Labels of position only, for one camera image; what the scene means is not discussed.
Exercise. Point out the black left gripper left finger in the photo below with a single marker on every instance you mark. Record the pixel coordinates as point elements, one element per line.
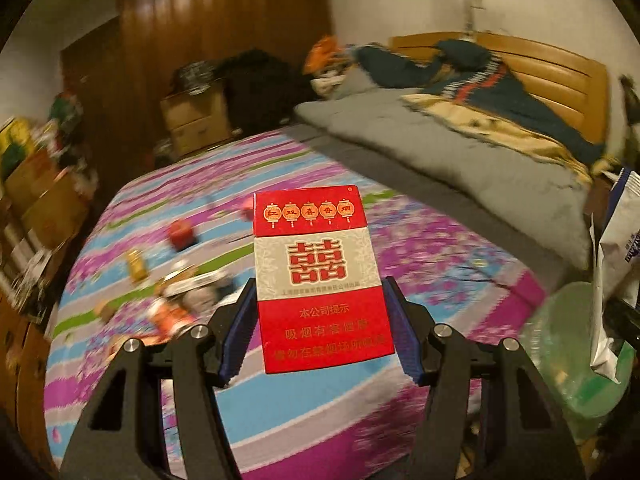
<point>121,433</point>

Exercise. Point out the red white cigarette carton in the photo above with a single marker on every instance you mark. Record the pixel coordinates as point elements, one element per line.
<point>319,293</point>

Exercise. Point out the orange white bag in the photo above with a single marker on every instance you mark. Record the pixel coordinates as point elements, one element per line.
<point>615,267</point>

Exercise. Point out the green trash bucket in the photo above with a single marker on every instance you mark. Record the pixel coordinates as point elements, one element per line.
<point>557,337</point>

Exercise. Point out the orange snack box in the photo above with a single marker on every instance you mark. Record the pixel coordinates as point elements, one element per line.
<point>168,317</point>

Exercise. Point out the yellow crumpled wrapper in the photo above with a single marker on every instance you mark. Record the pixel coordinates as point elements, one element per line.
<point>136,266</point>

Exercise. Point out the floral purple bed sheet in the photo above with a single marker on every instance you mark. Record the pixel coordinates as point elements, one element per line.
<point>344,422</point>

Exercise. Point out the red apple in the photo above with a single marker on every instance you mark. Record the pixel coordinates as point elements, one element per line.
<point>181,234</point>

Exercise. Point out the small red box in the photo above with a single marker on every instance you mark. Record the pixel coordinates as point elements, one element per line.
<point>247,209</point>

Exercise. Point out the grey quilt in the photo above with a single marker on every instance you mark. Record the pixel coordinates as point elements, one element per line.
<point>541,200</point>

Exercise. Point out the wooden drawer cabinet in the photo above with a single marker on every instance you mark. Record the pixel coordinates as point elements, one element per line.
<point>25,452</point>

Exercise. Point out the cardboard boxes with clutter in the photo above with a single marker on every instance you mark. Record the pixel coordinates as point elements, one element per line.
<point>47,186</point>

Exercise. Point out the cardboard box by wardrobe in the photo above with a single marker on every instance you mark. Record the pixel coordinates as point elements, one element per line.
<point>196,122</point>

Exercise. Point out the black clothes pile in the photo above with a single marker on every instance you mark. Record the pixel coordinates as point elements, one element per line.
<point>261,90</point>

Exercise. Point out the dark green patterned blanket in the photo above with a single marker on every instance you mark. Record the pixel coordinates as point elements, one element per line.
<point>472,90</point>

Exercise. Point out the wooden headboard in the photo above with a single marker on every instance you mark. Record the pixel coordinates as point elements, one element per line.
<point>574,87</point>

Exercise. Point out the orange cloth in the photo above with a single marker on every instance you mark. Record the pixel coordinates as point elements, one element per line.
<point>325,55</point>

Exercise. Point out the dark wooden wardrobe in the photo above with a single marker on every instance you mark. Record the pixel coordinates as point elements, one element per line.
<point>122,69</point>

